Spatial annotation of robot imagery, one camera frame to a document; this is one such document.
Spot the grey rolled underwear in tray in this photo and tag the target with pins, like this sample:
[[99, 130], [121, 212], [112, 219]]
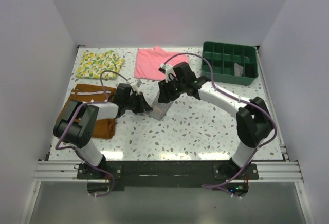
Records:
[[238, 70]]

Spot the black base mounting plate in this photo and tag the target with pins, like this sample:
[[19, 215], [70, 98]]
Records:
[[119, 175]]

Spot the green compartment tray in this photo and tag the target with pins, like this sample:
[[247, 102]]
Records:
[[221, 58]]

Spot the pink folded shirt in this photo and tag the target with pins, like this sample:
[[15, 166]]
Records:
[[148, 61]]

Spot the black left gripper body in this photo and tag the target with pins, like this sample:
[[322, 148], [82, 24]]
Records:
[[128, 103]]

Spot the lemon print folded cloth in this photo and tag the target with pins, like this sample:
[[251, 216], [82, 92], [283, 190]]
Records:
[[93, 64]]

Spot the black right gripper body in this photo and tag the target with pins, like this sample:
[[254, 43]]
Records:
[[181, 84]]

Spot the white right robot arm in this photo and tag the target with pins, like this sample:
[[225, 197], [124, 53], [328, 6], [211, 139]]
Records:
[[253, 121]]

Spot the aluminium front rail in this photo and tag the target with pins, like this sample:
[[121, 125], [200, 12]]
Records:
[[268, 171]]

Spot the grey striped underwear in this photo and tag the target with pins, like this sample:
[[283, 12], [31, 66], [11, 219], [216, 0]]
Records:
[[159, 110]]

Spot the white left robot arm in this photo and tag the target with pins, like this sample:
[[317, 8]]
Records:
[[75, 125]]

